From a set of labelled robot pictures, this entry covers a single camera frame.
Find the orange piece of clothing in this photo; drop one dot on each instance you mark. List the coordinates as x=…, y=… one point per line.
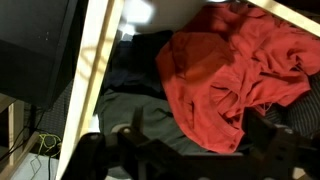
x=206, y=83

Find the dark navy clothing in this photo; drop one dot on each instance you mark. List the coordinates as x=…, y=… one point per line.
x=140, y=63

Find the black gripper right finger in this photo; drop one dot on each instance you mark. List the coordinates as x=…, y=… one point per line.
x=283, y=153

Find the wooden desk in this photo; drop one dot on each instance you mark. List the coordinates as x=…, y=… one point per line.
x=15, y=133

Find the wooden drawer with dark clothes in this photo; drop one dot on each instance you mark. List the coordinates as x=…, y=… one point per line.
x=90, y=66

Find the dark green clothing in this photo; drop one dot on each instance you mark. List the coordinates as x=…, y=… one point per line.
x=133, y=110

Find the black cube box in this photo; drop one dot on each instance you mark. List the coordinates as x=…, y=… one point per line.
x=33, y=50

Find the grey striped clothing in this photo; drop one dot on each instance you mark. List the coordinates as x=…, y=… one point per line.
x=303, y=110

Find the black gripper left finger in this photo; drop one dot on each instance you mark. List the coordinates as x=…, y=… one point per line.
x=100, y=153

